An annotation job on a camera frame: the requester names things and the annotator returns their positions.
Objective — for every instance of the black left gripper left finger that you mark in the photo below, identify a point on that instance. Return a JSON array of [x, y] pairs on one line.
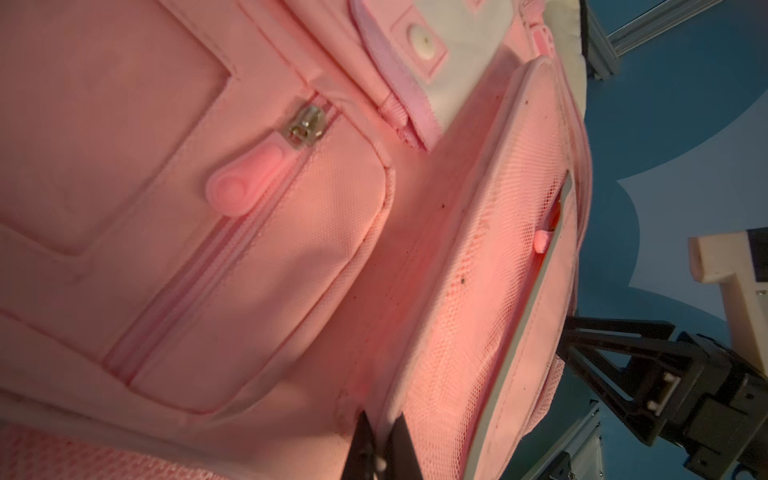
[[360, 463]]

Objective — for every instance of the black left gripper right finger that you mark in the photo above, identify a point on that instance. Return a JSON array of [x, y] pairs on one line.
[[401, 462]]

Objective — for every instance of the aluminium back rail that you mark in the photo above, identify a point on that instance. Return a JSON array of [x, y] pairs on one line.
[[603, 51]]

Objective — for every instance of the pink backpack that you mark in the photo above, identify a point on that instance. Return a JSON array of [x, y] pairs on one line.
[[230, 227]]

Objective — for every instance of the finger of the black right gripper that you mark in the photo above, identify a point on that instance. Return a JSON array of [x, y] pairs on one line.
[[638, 369]]

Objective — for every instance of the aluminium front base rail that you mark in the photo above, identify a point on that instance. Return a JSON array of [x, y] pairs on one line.
[[578, 453]]

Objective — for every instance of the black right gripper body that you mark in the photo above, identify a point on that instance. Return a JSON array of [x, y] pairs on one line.
[[722, 421]]

